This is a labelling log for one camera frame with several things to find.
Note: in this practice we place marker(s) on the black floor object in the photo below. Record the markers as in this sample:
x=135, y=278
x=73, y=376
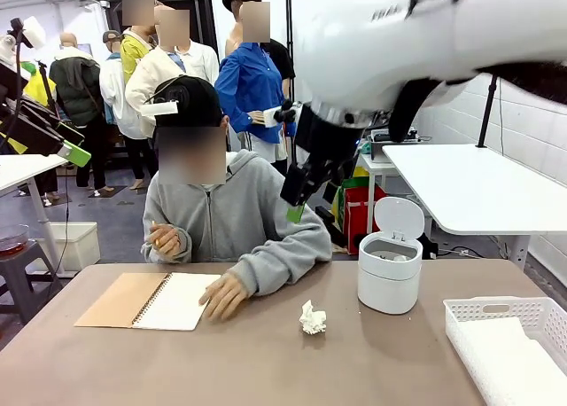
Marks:
x=330, y=224

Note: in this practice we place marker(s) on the person's left forearm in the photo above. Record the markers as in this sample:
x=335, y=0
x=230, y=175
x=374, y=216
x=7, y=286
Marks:
x=274, y=264

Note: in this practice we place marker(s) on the small white side table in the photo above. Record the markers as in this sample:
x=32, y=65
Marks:
x=375, y=163

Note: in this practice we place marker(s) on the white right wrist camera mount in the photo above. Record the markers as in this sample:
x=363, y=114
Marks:
x=271, y=115

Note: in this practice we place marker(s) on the black slanted pole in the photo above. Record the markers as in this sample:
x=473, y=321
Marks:
x=208, y=7

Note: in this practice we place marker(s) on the yellow green bag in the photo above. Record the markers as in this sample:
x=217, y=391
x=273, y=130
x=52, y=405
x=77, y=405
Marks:
x=354, y=184

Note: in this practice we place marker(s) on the black upright pole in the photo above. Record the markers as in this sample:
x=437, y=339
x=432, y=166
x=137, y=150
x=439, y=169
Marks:
x=289, y=25

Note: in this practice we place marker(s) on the white head camera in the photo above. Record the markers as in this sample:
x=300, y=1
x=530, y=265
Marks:
x=159, y=108

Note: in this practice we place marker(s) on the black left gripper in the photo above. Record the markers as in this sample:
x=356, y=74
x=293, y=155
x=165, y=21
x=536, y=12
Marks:
x=31, y=131

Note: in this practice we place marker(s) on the white storage box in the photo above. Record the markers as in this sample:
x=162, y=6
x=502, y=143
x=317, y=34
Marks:
x=80, y=246

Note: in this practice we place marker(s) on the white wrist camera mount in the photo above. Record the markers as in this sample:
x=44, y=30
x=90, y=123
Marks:
x=34, y=31
x=271, y=115

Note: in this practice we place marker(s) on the mannequin in cream jacket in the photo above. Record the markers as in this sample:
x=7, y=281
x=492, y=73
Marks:
x=146, y=82

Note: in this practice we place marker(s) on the white paper ball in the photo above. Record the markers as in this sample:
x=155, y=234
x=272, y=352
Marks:
x=312, y=319
x=401, y=258

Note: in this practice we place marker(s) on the mannequin in blue shirt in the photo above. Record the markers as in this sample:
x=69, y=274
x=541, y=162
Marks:
x=248, y=82

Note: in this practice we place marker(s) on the dark stool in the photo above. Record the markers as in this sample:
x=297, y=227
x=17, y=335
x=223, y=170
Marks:
x=17, y=264

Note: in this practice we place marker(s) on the grey tray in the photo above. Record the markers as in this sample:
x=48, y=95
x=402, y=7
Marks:
x=381, y=151

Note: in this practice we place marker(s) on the teal cloth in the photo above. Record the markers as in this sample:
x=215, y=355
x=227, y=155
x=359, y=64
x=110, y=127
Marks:
x=365, y=149

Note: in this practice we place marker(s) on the person in grey hoodie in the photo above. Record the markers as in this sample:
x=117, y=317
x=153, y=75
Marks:
x=221, y=220

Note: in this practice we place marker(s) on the white paper stack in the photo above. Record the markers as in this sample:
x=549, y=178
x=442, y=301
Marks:
x=509, y=357

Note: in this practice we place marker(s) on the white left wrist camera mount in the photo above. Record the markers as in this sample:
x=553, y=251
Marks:
x=34, y=31

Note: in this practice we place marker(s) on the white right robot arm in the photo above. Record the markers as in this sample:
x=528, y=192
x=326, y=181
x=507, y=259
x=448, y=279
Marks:
x=376, y=33

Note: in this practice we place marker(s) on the white table slanted leg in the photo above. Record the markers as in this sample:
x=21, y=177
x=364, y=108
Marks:
x=22, y=169

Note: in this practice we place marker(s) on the black tripod stand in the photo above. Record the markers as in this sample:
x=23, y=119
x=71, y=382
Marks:
x=486, y=113

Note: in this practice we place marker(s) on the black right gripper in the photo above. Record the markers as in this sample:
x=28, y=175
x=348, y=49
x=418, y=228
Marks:
x=330, y=142

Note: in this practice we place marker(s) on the large white table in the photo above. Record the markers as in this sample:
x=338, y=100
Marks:
x=465, y=189

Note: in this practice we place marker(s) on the white perforated plastic basket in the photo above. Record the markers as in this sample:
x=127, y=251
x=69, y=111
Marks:
x=460, y=330

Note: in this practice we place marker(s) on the mannequin in black shirt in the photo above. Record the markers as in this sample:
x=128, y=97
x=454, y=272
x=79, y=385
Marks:
x=281, y=58

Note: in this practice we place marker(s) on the person's right hand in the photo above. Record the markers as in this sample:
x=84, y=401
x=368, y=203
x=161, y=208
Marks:
x=170, y=242

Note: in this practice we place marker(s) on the brown spiral notebook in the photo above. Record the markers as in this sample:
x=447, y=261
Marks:
x=177, y=304

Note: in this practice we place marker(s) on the glass bowl red liquid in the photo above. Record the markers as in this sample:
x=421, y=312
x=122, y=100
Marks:
x=13, y=244

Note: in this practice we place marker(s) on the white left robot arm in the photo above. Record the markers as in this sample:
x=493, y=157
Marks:
x=5, y=44

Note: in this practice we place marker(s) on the thin black stand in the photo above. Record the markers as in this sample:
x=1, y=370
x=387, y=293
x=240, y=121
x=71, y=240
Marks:
x=46, y=84

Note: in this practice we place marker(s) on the red bag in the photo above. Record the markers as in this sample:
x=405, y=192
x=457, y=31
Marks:
x=359, y=220

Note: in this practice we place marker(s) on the person's left hand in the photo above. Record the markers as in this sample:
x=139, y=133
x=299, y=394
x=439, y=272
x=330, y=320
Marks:
x=228, y=295

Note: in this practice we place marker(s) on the white lidded trash bin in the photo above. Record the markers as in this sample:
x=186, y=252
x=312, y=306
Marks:
x=385, y=291

